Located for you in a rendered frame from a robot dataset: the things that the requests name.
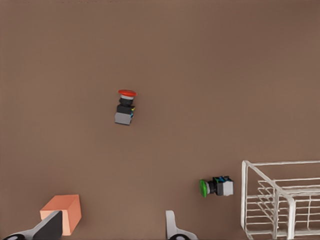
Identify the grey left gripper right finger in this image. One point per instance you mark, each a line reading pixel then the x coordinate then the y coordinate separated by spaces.
pixel 171 226

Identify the green button switch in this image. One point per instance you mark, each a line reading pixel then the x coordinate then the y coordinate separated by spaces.
pixel 220 187

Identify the red button switch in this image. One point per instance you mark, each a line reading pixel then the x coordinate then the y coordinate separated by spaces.
pixel 125 110

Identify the orange block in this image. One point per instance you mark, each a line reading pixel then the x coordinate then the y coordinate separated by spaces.
pixel 68 212

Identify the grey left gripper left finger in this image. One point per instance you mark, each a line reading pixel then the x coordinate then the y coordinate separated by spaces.
pixel 47 227

